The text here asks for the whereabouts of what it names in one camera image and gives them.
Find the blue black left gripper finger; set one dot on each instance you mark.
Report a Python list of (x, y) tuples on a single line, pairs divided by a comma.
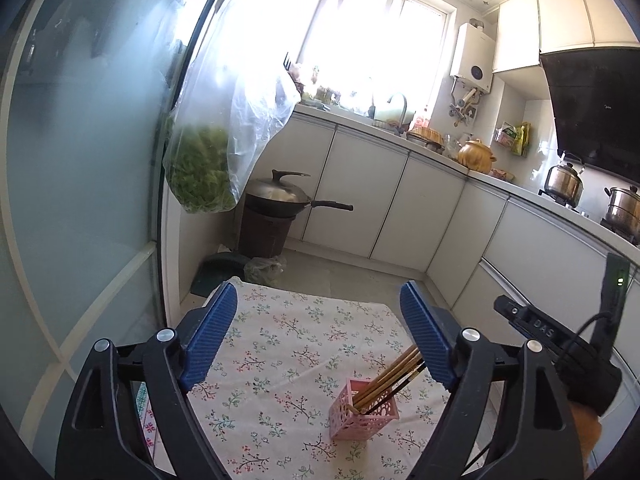
[(101, 436)]

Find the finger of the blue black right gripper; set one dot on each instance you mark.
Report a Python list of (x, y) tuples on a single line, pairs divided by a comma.
[(535, 436)]

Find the bamboo chopstick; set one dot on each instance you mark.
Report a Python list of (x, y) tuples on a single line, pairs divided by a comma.
[(387, 382), (390, 384), (382, 377), (385, 389)]

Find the white kitchen cabinets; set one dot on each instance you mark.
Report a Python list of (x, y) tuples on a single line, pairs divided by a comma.
[(393, 206)]

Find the person's hand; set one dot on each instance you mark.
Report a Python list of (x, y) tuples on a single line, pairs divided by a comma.
[(588, 429)]

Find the floral tablecloth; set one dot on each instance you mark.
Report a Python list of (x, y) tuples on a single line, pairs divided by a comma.
[(264, 404)]

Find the pink perforated utensil basket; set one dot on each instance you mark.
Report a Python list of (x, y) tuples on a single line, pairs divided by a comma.
[(346, 424)]

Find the dark green dustpan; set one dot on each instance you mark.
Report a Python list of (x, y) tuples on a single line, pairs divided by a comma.
[(215, 269)]

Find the clear plastic bag on floor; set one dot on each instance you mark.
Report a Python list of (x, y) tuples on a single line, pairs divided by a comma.
[(265, 271)]

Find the yellow clay pot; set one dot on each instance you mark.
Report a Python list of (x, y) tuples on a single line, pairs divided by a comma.
[(476, 156)]

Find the green yellow packages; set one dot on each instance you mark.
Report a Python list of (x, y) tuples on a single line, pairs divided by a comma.
[(515, 138)]

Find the dark brown bin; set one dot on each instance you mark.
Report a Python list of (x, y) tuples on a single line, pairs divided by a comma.
[(262, 236)]

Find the black range hood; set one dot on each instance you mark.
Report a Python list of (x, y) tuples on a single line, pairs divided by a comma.
[(595, 101)]

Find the black wok with lid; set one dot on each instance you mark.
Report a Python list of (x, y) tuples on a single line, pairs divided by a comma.
[(278, 198)]

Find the white water heater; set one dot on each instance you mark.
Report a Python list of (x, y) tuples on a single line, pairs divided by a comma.
[(473, 58)]

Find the plastic bag of greens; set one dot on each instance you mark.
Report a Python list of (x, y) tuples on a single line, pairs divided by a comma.
[(236, 97)]

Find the steel stockpot with handle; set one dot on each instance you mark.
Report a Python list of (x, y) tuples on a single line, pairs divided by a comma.
[(622, 214)]

